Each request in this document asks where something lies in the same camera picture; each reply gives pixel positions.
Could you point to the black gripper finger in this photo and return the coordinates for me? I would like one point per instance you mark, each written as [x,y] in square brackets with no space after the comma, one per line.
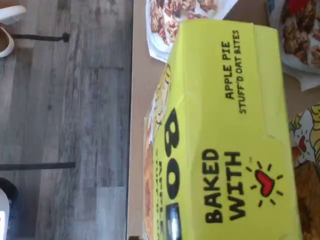
[173,222]

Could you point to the green Bobo's apple pie box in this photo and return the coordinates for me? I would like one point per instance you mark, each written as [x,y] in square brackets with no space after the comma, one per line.
[225,125]
[307,150]

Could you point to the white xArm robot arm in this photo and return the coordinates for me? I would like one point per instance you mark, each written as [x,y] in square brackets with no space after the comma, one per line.
[3,217]

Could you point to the wooden shelf board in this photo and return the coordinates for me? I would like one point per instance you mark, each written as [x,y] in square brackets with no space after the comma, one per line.
[140,100]

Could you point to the cranberry pecan granola bag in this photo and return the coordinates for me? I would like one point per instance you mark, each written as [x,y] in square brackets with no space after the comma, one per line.
[300,37]
[170,25]

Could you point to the black metal bar with knob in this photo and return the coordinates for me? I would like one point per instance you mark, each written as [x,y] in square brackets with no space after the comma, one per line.
[37,37]

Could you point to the white shoe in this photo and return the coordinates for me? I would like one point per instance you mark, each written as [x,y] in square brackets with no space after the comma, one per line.
[12,13]

